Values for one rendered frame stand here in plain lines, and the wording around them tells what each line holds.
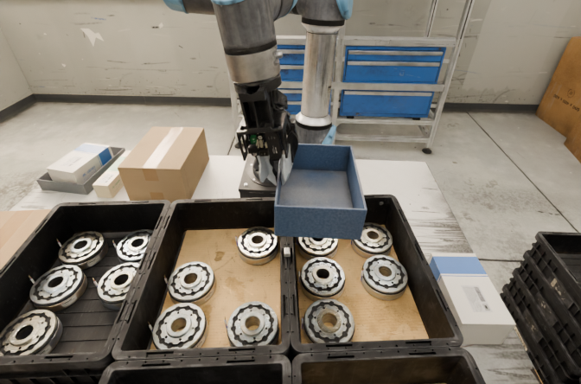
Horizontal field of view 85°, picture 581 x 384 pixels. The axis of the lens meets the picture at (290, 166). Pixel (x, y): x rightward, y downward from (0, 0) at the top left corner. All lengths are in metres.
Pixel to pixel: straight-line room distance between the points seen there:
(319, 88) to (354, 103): 1.73
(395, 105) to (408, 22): 1.00
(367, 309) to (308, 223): 0.31
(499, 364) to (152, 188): 1.12
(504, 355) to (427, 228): 0.40
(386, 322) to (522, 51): 3.47
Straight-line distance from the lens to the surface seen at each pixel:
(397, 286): 0.80
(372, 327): 0.76
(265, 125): 0.48
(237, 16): 0.44
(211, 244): 0.90
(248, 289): 0.80
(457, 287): 0.94
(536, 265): 1.57
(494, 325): 0.92
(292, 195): 0.64
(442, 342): 0.67
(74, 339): 0.85
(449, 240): 1.17
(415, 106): 2.78
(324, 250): 0.83
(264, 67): 0.45
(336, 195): 0.65
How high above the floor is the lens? 1.49
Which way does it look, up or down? 35 degrees down
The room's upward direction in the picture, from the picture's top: straight up
